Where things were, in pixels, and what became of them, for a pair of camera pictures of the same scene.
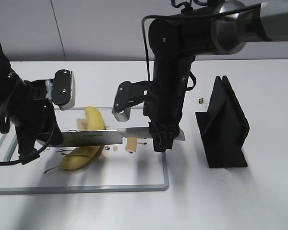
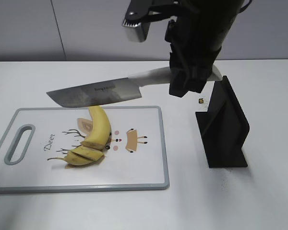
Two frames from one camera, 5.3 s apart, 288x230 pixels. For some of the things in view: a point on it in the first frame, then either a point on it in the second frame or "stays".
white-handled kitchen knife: [104, 137] → [124, 92]
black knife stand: [223, 128] stays
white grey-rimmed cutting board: [116, 169] stays
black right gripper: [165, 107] → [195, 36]
